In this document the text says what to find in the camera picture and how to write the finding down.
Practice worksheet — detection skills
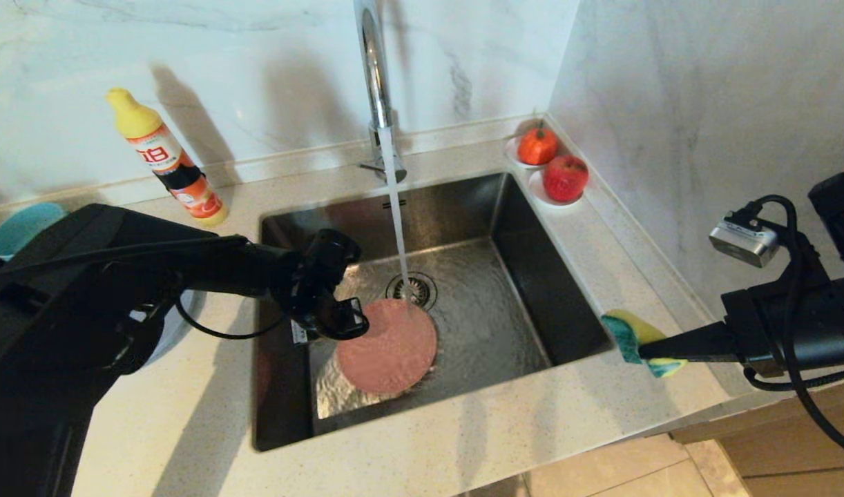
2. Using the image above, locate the yellow green sponge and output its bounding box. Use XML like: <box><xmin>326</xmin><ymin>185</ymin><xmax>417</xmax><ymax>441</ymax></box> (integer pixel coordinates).
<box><xmin>601</xmin><ymin>309</ymin><xmax>689</xmax><ymax>379</ymax></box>

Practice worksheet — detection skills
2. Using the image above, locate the light blue plate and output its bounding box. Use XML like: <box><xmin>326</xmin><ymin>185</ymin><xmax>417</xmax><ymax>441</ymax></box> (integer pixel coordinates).
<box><xmin>142</xmin><ymin>290</ymin><xmax>207</xmax><ymax>367</ymax></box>

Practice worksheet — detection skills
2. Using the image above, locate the chrome faucet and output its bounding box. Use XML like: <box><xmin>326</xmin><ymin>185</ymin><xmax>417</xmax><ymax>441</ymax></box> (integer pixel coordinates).
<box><xmin>353</xmin><ymin>0</ymin><xmax>407</xmax><ymax>184</ymax></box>

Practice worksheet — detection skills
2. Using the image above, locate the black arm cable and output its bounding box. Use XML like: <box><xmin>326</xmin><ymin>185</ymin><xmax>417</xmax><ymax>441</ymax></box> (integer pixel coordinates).
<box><xmin>175</xmin><ymin>290</ymin><xmax>290</xmax><ymax>341</ymax></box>
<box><xmin>726</xmin><ymin>194</ymin><xmax>844</xmax><ymax>462</ymax></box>

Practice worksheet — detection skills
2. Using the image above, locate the pink plate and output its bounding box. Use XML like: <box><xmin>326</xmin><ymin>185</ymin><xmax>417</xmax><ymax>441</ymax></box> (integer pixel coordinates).
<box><xmin>335</xmin><ymin>298</ymin><xmax>439</xmax><ymax>396</ymax></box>

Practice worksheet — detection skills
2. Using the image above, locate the small white dish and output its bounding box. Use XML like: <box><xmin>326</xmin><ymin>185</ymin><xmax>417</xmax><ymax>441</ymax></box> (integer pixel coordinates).
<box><xmin>503</xmin><ymin>135</ymin><xmax>557</xmax><ymax>170</ymax></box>
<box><xmin>528</xmin><ymin>169</ymin><xmax>584</xmax><ymax>207</ymax></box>

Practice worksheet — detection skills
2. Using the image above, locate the stainless steel sink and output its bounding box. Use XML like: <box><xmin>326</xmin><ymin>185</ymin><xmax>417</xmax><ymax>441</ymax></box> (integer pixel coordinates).
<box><xmin>254</xmin><ymin>173</ymin><xmax>617</xmax><ymax>453</ymax></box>

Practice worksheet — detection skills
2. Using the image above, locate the brown wooden cabinet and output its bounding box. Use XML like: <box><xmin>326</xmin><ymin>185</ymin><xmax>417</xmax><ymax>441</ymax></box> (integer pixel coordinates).
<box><xmin>671</xmin><ymin>383</ymin><xmax>844</xmax><ymax>497</ymax></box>

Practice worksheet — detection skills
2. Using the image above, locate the metal sink drain strainer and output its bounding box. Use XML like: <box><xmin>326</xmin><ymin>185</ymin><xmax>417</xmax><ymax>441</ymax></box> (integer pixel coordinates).
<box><xmin>385</xmin><ymin>271</ymin><xmax>438</xmax><ymax>310</ymax></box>

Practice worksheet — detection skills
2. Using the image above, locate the orange detergent bottle yellow cap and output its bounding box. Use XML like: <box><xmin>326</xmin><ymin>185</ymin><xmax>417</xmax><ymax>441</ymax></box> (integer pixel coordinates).
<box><xmin>105</xmin><ymin>87</ymin><xmax>228</xmax><ymax>226</ymax></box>

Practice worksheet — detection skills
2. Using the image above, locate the orange toy persimmon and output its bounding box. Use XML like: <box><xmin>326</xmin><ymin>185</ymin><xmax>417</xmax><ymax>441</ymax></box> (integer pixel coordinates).
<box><xmin>517</xmin><ymin>121</ymin><xmax>559</xmax><ymax>166</ymax></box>

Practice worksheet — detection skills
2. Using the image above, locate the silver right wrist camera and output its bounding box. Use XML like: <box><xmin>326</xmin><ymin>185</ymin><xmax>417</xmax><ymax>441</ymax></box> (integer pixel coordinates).
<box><xmin>708</xmin><ymin>211</ymin><xmax>782</xmax><ymax>269</ymax></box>

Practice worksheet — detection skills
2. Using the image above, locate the blue bowl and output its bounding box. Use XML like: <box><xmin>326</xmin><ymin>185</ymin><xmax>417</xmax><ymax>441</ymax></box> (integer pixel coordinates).
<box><xmin>0</xmin><ymin>202</ymin><xmax>69</xmax><ymax>262</ymax></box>

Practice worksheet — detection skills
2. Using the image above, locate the red toy apple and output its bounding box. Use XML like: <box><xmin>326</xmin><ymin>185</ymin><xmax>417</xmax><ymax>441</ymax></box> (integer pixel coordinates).
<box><xmin>542</xmin><ymin>155</ymin><xmax>591</xmax><ymax>203</ymax></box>

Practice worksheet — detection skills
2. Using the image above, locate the black braided cable sleeve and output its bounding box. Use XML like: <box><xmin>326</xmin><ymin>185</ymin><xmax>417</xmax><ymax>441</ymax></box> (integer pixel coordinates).
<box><xmin>742</xmin><ymin>364</ymin><xmax>844</xmax><ymax>392</ymax></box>

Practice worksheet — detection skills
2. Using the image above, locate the clear water stream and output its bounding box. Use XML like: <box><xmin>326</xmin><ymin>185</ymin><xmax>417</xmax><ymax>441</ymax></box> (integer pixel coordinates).
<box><xmin>379</xmin><ymin>126</ymin><xmax>419</xmax><ymax>304</ymax></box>

